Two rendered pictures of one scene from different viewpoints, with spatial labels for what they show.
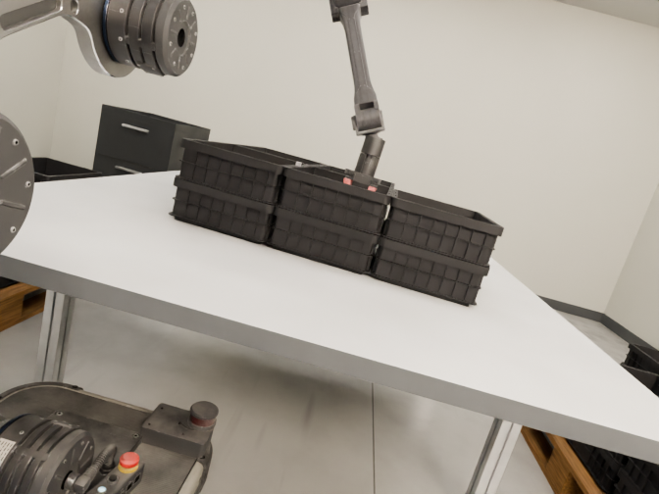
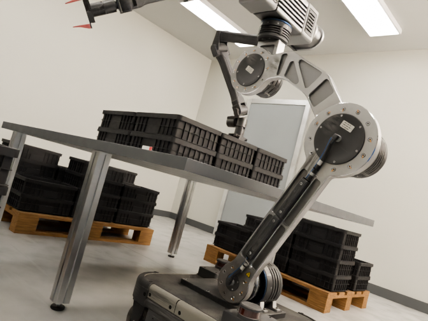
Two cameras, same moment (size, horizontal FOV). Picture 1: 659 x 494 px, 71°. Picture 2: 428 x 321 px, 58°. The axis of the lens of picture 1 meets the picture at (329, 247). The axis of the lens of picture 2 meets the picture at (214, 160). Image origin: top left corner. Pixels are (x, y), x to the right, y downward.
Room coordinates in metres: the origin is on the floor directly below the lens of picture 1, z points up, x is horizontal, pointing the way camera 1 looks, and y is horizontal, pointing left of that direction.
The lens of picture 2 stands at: (-0.10, 1.68, 0.63)
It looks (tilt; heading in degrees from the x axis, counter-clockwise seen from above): 4 degrees up; 312
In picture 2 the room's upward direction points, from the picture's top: 15 degrees clockwise
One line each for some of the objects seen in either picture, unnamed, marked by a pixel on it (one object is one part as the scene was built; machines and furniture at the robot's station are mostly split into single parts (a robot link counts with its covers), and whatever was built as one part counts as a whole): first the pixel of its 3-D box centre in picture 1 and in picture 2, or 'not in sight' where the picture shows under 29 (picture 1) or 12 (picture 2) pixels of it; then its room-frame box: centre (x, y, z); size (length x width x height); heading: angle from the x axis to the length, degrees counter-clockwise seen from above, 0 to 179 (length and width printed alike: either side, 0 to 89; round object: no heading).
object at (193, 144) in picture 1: (252, 157); (178, 123); (1.45, 0.31, 0.92); 0.40 x 0.30 x 0.02; 174
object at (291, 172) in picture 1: (344, 182); (216, 139); (1.42, 0.01, 0.92); 0.40 x 0.30 x 0.02; 174
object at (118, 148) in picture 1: (148, 185); not in sight; (2.99, 1.26, 0.45); 0.62 x 0.45 x 0.90; 178
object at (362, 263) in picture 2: not in sight; (341, 269); (1.17, -1.65, 0.26); 0.40 x 0.30 x 0.23; 178
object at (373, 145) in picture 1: (373, 146); (241, 123); (1.32, -0.04, 1.04); 0.07 x 0.06 x 0.07; 177
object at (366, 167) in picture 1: (366, 168); (239, 133); (1.31, -0.04, 0.98); 0.10 x 0.07 x 0.07; 84
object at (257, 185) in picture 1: (249, 172); (175, 133); (1.45, 0.31, 0.87); 0.40 x 0.30 x 0.11; 174
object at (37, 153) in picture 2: not in sight; (25, 172); (3.18, 0.25, 0.37); 0.40 x 0.30 x 0.45; 88
